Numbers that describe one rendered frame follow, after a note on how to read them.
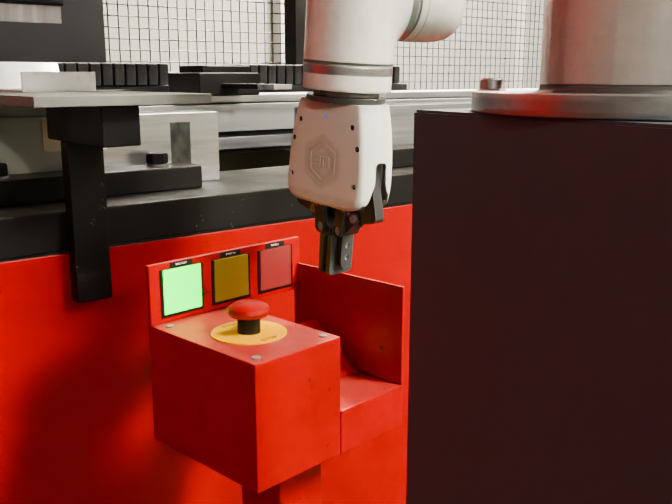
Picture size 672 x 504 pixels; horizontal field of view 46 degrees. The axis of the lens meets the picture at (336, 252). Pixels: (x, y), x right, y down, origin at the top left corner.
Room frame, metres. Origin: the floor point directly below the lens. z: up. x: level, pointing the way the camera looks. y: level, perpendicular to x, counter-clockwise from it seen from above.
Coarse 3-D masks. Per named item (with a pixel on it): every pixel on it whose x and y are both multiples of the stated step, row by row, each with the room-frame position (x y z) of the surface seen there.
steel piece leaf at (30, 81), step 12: (24, 72) 0.89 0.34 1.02; (36, 72) 0.90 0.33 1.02; (48, 72) 0.91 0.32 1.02; (60, 72) 0.92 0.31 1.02; (72, 72) 0.92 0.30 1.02; (84, 72) 0.93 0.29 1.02; (24, 84) 0.89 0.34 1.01; (36, 84) 0.90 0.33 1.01; (48, 84) 0.91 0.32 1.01; (60, 84) 0.91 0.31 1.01; (72, 84) 0.92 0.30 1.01; (84, 84) 0.93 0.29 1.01
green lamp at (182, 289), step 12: (168, 276) 0.76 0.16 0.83; (180, 276) 0.77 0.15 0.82; (192, 276) 0.78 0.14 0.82; (168, 288) 0.76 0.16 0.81; (180, 288) 0.77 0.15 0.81; (192, 288) 0.78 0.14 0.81; (168, 300) 0.76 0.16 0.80; (180, 300) 0.77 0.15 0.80; (192, 300) 0.78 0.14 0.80; (168, 312) 0.76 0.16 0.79
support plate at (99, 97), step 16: (0, 96) 0.78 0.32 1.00; (16, 96) 0.74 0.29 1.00; (32, 96) 0.71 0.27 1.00; (48, 96) 0.72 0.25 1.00; (64, 96) 0.73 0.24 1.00; (80, 96) 0.74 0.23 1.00; (96, 96) 0.75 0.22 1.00; (112, 96) 0.76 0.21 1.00; (128, 96) 0.77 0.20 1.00; (144, 96) 0.78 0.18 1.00; (160, 96) 0.79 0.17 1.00; (176, 96) 0.80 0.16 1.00; (192, 96) 0.81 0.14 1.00; (208, 96) 0.82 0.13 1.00
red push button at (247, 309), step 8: (232, 304) 0.72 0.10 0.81; (240, 304) 0.72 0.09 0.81; (248, 304) 0.72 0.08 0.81; (256, 304) 0.72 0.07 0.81; (264, 304) 0.72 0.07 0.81; (232, 312) 0.71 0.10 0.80; (240, 312) 0.70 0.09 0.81; (248, 312) 0.70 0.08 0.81; (256, 312) 0.71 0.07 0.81; (264, 312) 0.71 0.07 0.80; (240, 320) 0.71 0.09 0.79; (248, 320) 0.71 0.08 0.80; (256, 320) 0.72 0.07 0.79; (240, 328) 0.71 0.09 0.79; (248, 328) 0.71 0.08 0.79; (256, 328) 0.72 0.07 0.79
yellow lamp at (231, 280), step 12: (216, 264) 0.80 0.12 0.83; (228, 264) 0.81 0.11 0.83; (240, 264) 0.82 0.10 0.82; (216, 276) 0.80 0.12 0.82; (228, 276) 0.81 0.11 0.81; (240, 276) 0.82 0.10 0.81; (216, 288) 0.80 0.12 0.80; (228, 288) 0.81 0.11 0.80; (240, 288) 0.82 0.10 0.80; (216, 300) 0.80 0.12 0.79
